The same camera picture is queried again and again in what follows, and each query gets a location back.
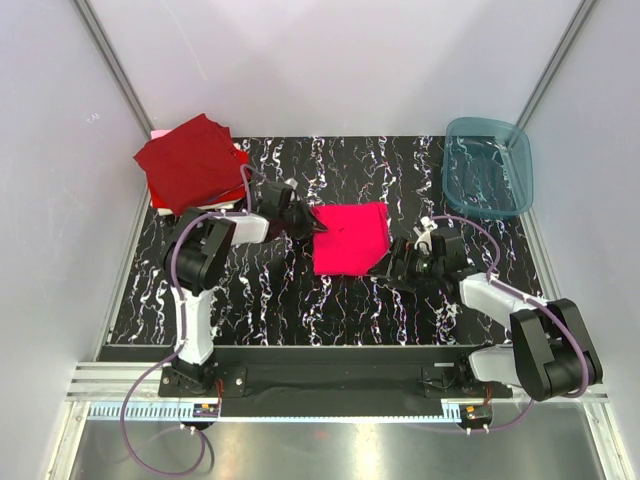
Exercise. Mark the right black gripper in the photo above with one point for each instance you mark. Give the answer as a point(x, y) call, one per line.
point(403, 250)

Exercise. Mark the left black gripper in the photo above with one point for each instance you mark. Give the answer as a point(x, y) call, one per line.
point(309, 221)

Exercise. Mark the bright pink t shirt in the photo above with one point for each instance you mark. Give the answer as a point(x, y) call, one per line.
point(357, 238)

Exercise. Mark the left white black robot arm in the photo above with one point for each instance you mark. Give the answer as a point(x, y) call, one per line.
point(195, 256)

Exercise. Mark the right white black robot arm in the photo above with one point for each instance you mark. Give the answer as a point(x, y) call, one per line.
point(551, 353)

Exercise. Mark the stack of folded t shirts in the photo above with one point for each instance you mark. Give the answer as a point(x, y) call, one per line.
point(160, 202)

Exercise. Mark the black marble pattern mat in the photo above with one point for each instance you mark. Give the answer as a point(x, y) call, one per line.
point(269, 295)

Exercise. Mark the folded dark red t shirt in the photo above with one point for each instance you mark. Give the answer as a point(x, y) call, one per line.
point(193, 165)

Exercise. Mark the teal translucent plastic bin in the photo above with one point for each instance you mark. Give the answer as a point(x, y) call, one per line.
point(487, 169)

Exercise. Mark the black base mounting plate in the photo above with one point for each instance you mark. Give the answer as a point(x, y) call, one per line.
point(385, 383)

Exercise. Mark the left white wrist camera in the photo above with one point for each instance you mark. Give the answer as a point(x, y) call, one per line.
point(291, 185)

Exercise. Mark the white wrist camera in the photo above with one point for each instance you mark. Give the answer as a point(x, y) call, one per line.
point(424, 230)
point(291, 185)

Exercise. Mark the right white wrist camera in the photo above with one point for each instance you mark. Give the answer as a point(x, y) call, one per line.
point(424, 230)

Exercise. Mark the left aluminium corner post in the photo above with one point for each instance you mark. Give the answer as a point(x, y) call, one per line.
point(107, 52)

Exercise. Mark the aluminium corner post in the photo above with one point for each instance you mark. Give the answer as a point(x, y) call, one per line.
point(562, 50)
point(107, 52)

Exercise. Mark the aluminium frame rail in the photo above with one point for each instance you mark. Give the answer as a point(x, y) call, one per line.
point(126, 390)

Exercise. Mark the right aluminium corner post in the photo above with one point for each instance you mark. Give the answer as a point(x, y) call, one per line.
point(562, 50)

